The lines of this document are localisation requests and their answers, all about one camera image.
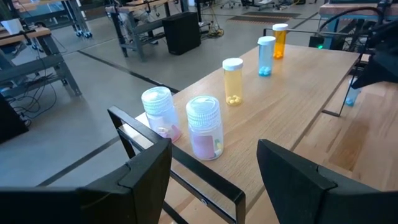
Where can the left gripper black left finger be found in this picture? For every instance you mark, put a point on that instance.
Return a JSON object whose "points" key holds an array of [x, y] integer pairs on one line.
{"points": [[124, 202]]}

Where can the wooden background table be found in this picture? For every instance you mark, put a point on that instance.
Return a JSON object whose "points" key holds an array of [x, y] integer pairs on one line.
{"points": [[136, 7]]}

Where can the black computer tower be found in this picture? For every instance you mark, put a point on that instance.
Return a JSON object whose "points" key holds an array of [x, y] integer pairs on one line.
{"points": [[182, 32]]}

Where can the black floor mat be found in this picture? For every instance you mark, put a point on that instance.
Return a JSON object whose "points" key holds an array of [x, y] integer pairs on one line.
{"points": [[264, 18]]}

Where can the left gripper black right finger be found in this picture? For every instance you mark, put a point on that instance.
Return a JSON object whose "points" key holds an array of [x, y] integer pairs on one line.
{"points": [[304, 199]]}

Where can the orange pill bottle white cap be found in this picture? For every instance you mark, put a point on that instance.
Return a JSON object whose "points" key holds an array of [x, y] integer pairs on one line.
{"points": [[280, 42]]}

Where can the yellow pill bottle white cap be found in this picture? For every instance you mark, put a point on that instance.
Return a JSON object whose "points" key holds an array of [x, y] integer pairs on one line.
{"points": [[233, 84]]}

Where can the clear plastic jar white lid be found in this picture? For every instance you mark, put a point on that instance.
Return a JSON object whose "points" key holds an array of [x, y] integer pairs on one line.
{"points": [[205, 130], [160, 115]]}

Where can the black box green light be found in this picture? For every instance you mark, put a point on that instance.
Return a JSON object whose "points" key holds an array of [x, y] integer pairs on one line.
{"points": [[317, 42]]}

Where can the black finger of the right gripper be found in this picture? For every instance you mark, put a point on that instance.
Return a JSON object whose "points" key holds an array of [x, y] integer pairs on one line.
{"points": [[382, 71]]}

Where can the blue pill bottle white cap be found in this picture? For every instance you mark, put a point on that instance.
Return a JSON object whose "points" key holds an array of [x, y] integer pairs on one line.
{"points": [[352, 95], [265, 57]]}

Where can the grey frame wooden desk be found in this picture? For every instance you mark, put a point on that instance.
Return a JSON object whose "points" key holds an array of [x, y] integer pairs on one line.
{"points": [[31, 68]]}

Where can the wooden shelf black metal frame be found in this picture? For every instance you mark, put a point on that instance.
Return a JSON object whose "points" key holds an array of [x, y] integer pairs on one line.
{"points": [[280, 102]]}

